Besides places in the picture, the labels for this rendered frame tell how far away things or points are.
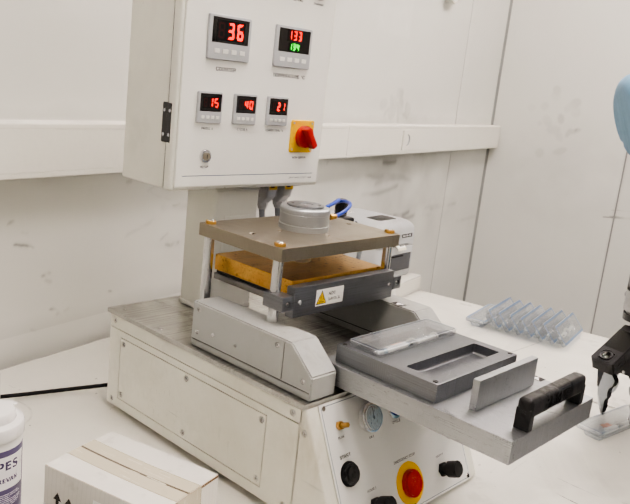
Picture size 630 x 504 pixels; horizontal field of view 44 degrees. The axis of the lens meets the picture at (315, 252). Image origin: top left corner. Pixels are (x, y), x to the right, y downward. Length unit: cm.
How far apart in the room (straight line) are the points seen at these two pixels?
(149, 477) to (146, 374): 30
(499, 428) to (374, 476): 23
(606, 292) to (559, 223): 36
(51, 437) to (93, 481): 31
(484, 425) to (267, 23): 71
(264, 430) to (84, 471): 24
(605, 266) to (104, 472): 283
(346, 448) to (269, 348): 17
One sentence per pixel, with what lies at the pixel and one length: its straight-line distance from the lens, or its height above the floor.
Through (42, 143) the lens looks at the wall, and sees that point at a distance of 147.
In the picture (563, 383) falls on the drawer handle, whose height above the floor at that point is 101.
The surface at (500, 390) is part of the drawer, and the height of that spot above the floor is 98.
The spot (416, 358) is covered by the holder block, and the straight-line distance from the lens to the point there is 105.
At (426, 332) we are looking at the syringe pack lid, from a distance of 113.
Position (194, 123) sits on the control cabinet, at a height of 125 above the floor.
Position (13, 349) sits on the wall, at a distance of 160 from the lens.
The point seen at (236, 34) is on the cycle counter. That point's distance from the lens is 123.
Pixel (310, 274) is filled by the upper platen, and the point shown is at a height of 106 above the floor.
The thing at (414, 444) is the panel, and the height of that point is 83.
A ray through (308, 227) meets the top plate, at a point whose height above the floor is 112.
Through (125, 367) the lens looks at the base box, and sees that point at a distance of 134.
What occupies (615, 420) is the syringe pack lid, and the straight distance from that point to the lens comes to 161.
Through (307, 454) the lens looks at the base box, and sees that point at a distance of 104.
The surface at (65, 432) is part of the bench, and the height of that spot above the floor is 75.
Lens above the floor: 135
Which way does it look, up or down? 13 degrees down
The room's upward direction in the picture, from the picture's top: 6 degrees clockwise
